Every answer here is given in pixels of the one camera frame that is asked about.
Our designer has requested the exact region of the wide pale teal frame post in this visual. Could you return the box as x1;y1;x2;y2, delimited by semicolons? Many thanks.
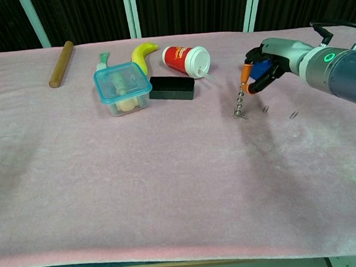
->
240;0;266;34

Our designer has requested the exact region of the red paper cup white lid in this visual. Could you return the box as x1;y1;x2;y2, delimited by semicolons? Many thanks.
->
160;43;213;82

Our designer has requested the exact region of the double pale teal frame post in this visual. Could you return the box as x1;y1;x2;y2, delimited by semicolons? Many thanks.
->
121;0;143;40

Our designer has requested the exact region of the slanted pale teal frame post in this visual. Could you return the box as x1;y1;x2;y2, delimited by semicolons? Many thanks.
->
18;0;52;50

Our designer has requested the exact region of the right robot hand grey black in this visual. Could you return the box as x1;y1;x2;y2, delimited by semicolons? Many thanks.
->
238;34;318;96

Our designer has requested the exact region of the light green utensil handle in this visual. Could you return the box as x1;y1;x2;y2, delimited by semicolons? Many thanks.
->
95;51;113;73

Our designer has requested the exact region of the pink table cloth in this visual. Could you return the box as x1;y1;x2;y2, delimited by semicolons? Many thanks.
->
0;22;356;267

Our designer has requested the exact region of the clear container with blue lid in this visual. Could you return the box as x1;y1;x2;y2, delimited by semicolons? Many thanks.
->
92;60;155;119

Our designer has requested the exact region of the blue building block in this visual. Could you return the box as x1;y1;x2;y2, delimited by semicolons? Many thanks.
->
249;59;274;80

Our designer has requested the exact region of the brown wooden rolling pin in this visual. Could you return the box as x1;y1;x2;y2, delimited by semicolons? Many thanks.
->
46;40;77;89

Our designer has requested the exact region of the silver magnetic ball chain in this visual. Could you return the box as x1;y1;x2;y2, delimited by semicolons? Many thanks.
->
230;84;248;118

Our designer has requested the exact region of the clear drinking straw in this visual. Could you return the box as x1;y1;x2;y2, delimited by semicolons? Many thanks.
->
198;68;221;85

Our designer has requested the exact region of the yellow banana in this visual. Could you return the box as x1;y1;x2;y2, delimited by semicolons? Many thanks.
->
130;41;161;77

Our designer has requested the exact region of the beige item inside container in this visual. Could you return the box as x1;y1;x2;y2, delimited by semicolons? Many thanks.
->
115;96;143;115

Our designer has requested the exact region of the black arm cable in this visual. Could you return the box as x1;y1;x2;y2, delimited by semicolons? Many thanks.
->
309;18;356;50

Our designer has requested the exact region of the dark pleated curtain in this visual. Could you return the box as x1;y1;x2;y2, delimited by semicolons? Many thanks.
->
0;0;356;54

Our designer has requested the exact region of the black rectangular tray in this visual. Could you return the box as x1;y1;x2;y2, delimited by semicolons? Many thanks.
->
147;73;197;104

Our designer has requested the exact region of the pale green item inside container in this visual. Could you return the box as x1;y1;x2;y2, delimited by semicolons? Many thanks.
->
110;71;128;96

